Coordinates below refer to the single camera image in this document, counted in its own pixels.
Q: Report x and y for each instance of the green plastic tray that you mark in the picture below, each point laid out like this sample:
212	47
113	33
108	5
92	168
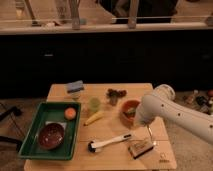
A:
51	111

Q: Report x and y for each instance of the dark grape bunch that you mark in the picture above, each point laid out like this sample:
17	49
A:
113	95

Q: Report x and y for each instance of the blue sponge block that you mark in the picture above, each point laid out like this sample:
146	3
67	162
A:
74	86

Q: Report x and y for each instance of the light green cup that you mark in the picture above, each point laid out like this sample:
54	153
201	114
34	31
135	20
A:
94	105

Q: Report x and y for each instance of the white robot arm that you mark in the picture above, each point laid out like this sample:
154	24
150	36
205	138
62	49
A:
160	103

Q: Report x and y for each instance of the white cloth in tray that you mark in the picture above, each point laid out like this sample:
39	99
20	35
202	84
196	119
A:
56	124

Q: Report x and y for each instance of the wooden block brush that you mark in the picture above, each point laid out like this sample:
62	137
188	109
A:
140	147

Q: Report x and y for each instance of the yellow banana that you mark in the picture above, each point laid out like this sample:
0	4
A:
94	117

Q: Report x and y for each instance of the orange round fruit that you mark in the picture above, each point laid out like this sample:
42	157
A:
70	113

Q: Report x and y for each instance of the dark red bowl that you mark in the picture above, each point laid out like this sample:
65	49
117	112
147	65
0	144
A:
50	138

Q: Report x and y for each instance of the metal fork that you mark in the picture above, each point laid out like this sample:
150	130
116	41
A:
151	136

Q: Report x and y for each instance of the green pepper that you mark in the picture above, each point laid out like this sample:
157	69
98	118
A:
131	111

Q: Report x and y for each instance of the orange bowl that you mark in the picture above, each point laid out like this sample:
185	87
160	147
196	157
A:
128	120

